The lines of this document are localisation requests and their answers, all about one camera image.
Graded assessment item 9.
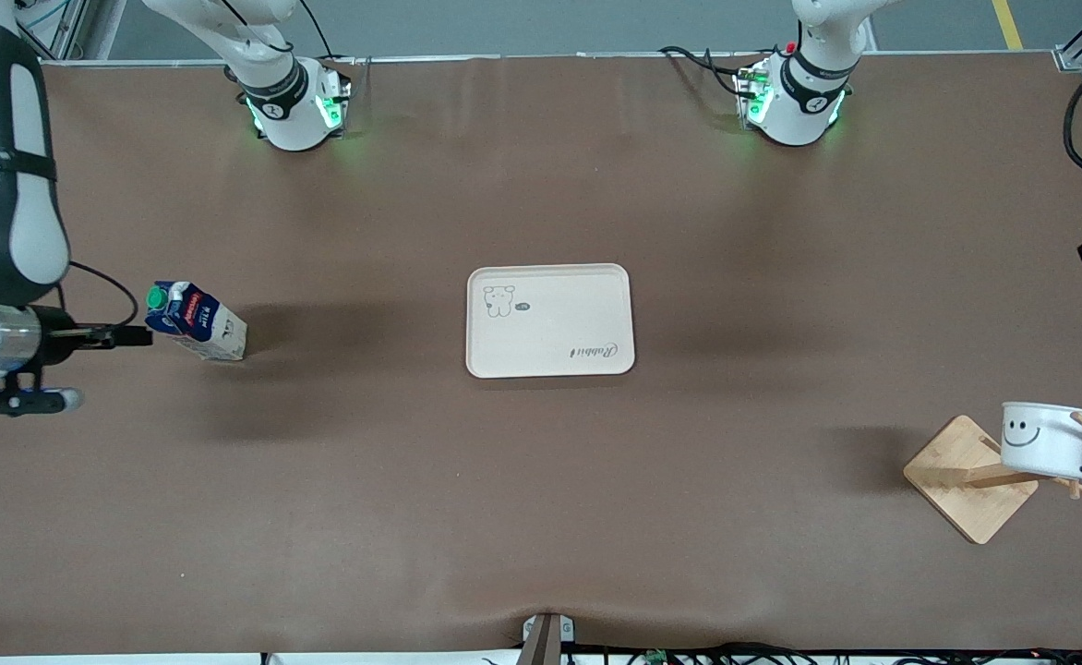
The blue white milk carton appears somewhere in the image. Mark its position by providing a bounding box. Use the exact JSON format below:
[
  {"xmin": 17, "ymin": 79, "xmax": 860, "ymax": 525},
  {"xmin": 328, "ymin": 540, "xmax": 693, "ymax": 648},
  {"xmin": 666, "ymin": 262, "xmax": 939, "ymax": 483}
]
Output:
[{"xmin": 144, "ymin": 281, "xmax": 248, "ymax": 362}]

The white smiley enamel cup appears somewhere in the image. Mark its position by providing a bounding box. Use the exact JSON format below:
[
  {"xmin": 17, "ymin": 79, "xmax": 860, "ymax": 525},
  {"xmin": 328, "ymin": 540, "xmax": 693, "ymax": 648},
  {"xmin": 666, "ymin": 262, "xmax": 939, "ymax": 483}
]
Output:
[{"xmin": 1001, "ymin": 401, "xmax": 1082, "ymax": 480}]

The wooden cup rack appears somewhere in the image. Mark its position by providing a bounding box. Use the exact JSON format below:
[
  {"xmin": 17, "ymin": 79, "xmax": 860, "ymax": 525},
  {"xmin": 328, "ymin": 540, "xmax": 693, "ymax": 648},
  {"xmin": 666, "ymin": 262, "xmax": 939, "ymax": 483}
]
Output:
[{"xmin": 903, "ymin": 411, "xmax": 1082, "ymax": 546}]

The beige plastic tray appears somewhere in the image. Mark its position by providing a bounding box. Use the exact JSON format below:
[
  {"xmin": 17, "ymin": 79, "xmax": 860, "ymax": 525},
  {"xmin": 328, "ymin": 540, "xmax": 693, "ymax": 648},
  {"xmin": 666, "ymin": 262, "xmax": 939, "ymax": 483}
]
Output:
[{"xmin": 465, "ymin": 263, "xmax": 636, "ymax": 380}]

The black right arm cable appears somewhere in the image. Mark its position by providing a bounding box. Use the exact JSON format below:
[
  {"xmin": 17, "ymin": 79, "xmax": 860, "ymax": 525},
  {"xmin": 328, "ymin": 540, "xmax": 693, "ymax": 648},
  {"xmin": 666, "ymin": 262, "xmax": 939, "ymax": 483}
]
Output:
[{"xmin": 59, "ymin": 261, "xmax": 141, "ymax": 330}]

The black right base cable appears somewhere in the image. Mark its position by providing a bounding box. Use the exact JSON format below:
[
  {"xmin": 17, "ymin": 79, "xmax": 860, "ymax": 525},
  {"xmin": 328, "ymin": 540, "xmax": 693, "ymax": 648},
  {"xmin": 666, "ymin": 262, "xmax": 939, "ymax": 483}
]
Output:
[{"xmin": 297, "ymin": 0, "xmax": 359, "ymax": 67}]

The black base cable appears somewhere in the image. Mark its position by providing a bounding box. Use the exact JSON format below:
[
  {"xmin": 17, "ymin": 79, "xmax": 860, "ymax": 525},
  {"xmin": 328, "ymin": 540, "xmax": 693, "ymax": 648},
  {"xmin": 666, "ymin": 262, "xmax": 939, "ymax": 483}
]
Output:
[
  {"xmin": 659, "ymin": 44, "xmax": 747, "ymax": 99},
  {"xmin": 297, "ymin": 0, "xmax": 359, "ymax": 67}
]

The black left base cable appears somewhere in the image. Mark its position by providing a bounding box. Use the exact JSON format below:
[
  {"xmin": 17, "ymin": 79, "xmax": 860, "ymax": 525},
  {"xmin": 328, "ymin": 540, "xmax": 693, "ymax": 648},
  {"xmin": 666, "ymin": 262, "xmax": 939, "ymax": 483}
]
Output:
[{"xmin": 659, "ymin": 44, "xmax": 747, "ymax": 99}]

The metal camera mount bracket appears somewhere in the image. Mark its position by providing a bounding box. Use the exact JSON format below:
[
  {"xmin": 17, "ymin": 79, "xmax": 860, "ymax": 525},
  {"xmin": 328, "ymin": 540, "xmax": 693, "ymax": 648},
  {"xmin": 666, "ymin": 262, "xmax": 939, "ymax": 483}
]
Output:
[{"xmin": 519, "ymin": 612, "xmax": 577, "ymax": 665}]

